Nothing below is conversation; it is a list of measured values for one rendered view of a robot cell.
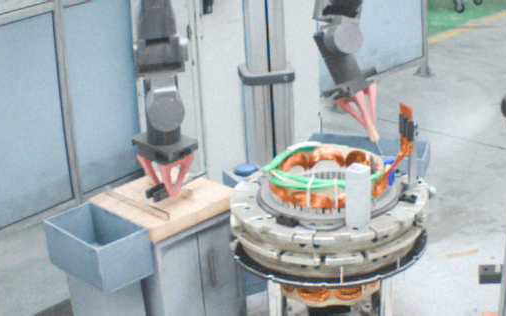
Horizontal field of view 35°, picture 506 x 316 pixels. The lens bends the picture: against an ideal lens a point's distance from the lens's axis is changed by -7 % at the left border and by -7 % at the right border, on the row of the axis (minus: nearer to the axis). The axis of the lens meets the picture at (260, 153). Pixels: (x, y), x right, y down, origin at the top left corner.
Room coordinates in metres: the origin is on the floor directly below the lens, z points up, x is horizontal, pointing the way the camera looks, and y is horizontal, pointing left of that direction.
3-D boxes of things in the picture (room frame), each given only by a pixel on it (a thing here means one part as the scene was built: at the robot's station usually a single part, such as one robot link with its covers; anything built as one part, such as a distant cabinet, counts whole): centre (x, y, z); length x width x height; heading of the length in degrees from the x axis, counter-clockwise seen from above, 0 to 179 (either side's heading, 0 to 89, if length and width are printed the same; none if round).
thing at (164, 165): (1.32, 0.15, 1.13); 0.07 x 0.07 x 0.09; 46
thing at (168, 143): (1.32, 0.15, 1.20); 0.10 x 0.07 x 0.07; 46
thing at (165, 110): (1.27, 0.14, 1.29); 0.11 x 0.09 x 0.12; 10
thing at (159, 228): (1.37, 0.17, 1.05); 0.20 x 0.19 x 0.02; 135
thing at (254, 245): (1.18, 0.01, 1.05); 0.09 x 0.04 x 0.01; 49
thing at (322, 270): (1.27, -0.11, 1.05); 0.29 x 0.29 x 0.06
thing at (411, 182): (1.27, -0.24, 1.15); 0.03 x 0.02 x 0.12; 131
